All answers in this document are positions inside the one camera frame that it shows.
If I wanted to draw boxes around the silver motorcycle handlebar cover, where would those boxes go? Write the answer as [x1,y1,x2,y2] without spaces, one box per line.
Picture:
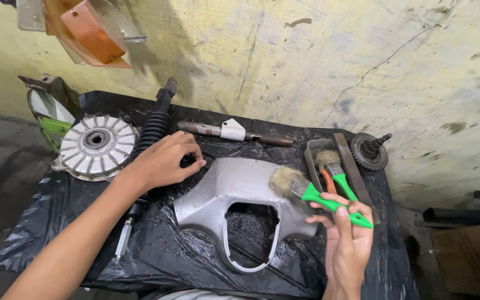
[174,157,319,273]

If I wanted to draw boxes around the orange and clear lamp lenses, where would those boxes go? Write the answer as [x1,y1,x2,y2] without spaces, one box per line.
[15,0,147,69]

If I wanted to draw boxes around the grey metal tray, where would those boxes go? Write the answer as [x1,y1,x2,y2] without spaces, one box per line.
[304,133,381,226]

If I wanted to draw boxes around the black plastic sheet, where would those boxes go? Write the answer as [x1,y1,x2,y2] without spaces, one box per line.
[0,91,420,300]

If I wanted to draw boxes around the person's left hand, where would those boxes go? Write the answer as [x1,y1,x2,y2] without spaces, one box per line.
[120,130,208,194]

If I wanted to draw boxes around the rusty metal shaft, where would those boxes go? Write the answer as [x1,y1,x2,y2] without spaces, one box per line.
[177,118,294,147]

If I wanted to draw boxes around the silver finned wheel hub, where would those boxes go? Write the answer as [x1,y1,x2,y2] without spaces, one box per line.
[51,114,140,182]

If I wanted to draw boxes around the brown cardboard box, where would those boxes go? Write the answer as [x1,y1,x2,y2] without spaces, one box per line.
[429,224,480,297]

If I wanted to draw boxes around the green handled paint brush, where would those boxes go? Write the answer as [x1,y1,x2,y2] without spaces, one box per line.
[269,166,374,229]

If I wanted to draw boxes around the black metal frame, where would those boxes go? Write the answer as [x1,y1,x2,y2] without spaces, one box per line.
[414,190,480,251]

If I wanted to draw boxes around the black gear with shaft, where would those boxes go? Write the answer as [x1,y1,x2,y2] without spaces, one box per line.
[349,132,393,172]

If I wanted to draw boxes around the orange handled tool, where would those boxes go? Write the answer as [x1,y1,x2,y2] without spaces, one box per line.
[321,168,337,194]

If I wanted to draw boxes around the green handled brush in tray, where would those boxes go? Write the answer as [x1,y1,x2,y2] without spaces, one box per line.
[314,149,359,202]

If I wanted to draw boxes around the green and white body panel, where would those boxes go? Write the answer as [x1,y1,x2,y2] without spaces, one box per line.
[18,74,81,153]

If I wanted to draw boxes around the black shock absorber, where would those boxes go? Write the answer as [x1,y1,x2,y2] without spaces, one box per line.
[114,77,178,263]

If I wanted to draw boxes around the person's right hand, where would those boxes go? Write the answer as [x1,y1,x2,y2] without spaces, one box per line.
[305,192,374,288]

